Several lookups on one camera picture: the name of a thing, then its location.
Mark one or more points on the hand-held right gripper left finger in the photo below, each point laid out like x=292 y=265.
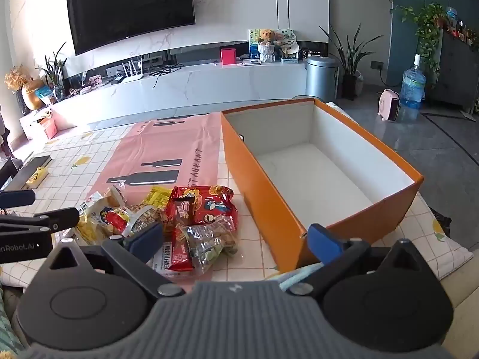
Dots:
x=144 y=237

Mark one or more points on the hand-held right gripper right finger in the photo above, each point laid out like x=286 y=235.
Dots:
x=323 y=243

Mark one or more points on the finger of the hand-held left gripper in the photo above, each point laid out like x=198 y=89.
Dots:
x=17 y=198
x=63 y=217

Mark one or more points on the clear bread packet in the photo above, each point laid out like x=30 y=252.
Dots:
x=144 y=217

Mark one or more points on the white printed snack packet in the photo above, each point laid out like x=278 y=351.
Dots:
x=162 y=260

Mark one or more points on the yellow white red-label packet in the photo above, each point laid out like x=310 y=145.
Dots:
x=99 y=215

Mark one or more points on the red brown snack bar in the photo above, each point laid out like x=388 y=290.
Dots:
x=181 y=248

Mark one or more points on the yellow snack packet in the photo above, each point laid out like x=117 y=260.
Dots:
x=159 y=197

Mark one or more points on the clear packet with dark snack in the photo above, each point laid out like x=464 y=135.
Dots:
x=211 y=243

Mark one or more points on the red noodle snack packet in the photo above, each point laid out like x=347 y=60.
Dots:
x=209 y=205

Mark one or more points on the orange cardboard box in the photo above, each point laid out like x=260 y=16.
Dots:
x=262 y=194

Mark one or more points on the yellow book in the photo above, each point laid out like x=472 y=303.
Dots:
x=37 y=177

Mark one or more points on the black book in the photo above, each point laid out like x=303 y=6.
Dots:
x=32 y=168

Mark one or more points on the light blue cloth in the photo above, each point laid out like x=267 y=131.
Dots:
x=295 y=276

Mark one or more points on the checked lemon-print tablecloth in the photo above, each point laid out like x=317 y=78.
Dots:
x=75 y=149

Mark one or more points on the pink storage box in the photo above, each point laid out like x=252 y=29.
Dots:
x=48 y=128

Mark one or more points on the pink bottle-print mat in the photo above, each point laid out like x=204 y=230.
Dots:
x=164 y=146

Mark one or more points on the gold vase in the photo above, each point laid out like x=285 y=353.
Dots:
x=33 y=96

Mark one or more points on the dried yellow flowers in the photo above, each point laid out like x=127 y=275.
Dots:
x=15 y=77

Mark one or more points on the green plant in glass vase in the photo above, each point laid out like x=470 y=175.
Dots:
x=54 y=73

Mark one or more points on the pink small heater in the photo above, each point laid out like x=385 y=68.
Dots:
x=389 y=104

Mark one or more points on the white router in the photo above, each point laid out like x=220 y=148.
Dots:
x=131 y=74

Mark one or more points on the silver trash can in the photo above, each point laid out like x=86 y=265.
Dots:
x=321 y=78

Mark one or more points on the white marble television stand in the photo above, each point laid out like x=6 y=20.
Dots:
x=209 y=86

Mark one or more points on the blue water jug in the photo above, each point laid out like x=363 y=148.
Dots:
x=412 y=86

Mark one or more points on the long-leaf plant in black pot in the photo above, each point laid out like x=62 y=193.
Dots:
x=350 y=63

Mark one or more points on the red box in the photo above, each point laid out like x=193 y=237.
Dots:
x=228 y=56

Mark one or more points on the teddy bear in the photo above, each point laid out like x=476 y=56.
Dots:
x=266 y=43

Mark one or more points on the round printed hand fan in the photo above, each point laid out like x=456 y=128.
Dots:
x=286 y=38

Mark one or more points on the dark grey cabinet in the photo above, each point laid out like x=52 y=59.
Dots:
x=454 y=71

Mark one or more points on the black flat television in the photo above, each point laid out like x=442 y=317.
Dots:
x=131 y=7

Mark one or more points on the trailing ivy plant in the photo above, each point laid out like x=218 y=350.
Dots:
x=430 y=26

